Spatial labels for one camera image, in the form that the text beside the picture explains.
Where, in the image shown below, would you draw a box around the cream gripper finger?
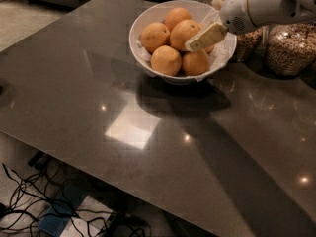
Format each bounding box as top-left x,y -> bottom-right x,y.
211,0 -> 228,11
185,23 -> 227,52

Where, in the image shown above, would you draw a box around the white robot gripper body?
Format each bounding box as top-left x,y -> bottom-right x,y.
219,0 -> 256,35

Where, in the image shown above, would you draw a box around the orange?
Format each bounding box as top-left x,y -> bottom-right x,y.
170,19 -> 200,52
182,50 -> 210,76
140,22 -> 170,53
151,45 -> 182,76
197,24 -> 215,52
165,7 -> 192,31

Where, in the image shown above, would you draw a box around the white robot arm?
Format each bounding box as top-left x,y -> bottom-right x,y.
185,0 -> 316,51

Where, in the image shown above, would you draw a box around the white ceramic bowl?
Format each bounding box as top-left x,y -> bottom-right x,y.
128,0 -> 238,86

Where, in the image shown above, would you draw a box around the glass jar of nuts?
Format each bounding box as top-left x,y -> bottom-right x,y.
232,28 -> 263,62

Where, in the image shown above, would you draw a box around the glass jar of cereal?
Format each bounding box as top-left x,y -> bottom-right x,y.
265,23 -> 316,77

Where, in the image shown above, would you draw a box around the blue box under table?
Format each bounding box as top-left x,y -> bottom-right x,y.
38,185 -> 86,237

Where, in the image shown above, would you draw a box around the black floor cables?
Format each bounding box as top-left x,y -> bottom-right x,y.
0,150 -> 152,237

